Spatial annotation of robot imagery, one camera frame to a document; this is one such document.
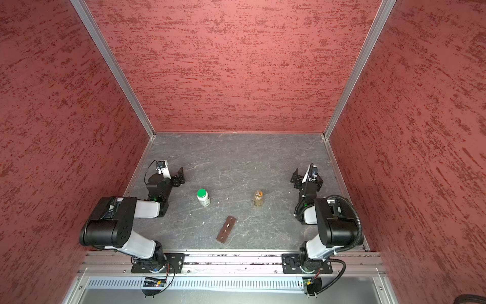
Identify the white bottle green cap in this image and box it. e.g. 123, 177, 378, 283
197, 189, 211, 207

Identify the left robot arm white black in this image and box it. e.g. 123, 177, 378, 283
79, 165, 186, 265

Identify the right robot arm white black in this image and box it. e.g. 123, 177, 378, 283
290, 164, 364, 273

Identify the amber pill bottle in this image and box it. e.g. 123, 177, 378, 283
253, 191, 265, 206

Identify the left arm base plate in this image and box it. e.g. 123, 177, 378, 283
131, 253, 186, 274

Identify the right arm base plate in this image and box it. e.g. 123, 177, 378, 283
281, 253, 333, 274

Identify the aluminium frame rail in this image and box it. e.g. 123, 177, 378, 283
77, 250, 387, 277

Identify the white slotted cable duct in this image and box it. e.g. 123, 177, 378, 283
86, 276, 304, 293

